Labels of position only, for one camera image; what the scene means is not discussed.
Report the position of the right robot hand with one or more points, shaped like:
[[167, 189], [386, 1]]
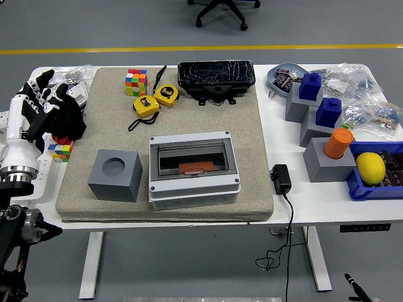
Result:
[[359, 289]]

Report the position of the black table control panel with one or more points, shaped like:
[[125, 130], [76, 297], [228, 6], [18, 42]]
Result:
[[365, 228]]

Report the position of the dark components pile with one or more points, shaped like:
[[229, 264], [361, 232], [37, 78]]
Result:
[[393, 170]]

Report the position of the black film-wrapped device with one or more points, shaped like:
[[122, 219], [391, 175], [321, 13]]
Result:
[[214, 75]]

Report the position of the small colourful puzzle cube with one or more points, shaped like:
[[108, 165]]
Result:
[[60, 153]]

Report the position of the large colourful puzzle cube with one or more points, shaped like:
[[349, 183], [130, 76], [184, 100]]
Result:
[[137, 83]]

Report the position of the black power adapter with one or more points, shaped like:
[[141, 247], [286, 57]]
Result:
[[281, 179]]

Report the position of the clear bag of parts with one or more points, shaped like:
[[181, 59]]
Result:
[[343, 81], [388, 121], [359, 113], [82, 72]]

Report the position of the small metal clips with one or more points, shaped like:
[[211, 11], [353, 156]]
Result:
[[272, 94]]

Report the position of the black cloth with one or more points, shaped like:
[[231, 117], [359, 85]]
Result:
[[72, 121]]

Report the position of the grey block holder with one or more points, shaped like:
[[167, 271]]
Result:
[[296, 108], [311, 135]]

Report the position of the red object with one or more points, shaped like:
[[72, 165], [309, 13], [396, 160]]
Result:
[[60, 140]]

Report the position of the blue-grey dish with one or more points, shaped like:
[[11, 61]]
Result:
[[272, 77]]

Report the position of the grey block with round hole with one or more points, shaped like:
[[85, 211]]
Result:
[[327, 166], [116, 188]]

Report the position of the blue block with knob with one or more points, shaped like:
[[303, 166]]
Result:
[[329, 113], [310, 88]]

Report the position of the white power strip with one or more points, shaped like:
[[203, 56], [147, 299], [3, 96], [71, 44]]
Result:
[[41, 185]]

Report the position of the yellow lemon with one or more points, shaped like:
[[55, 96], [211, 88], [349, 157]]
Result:
[[371, 168]]

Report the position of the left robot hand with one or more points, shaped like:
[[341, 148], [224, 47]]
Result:
[[20, 154]]

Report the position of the dark patterned component packet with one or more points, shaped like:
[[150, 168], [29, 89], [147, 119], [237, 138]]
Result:
[[283, 83]]

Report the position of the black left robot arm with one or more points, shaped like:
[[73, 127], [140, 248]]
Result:
[[14, 188]]

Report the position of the black office chair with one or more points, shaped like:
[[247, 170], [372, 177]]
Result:
[[222, 9]]

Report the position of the blue plastic bin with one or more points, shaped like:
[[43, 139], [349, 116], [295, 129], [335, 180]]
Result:
[[362, 192]]

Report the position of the grey junction box clear lid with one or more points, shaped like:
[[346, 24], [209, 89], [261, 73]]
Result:
[[195, 188]]

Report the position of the small green part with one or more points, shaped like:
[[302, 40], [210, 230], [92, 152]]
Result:
[[346, 126]]

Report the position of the metal bracket under table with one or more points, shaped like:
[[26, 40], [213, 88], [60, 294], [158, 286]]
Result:
[[278, 231]]

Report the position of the orange cylinder battery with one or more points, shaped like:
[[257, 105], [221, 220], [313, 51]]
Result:
[[338, 143], [195, 166]]

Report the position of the grey-brown mat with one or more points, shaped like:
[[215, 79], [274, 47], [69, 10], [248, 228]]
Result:
[[248, 126]]

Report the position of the yellow tape measure round label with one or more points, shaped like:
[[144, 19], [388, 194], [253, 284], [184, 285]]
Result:
[[167, 94]]

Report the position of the white switch panel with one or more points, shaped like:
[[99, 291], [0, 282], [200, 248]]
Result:
[[80, 94]]

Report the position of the white table leg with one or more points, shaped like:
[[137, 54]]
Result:
[[91, 267], [318, 261]]

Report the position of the white circuit breaker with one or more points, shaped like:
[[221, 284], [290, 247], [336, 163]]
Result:
[[3, 121]]

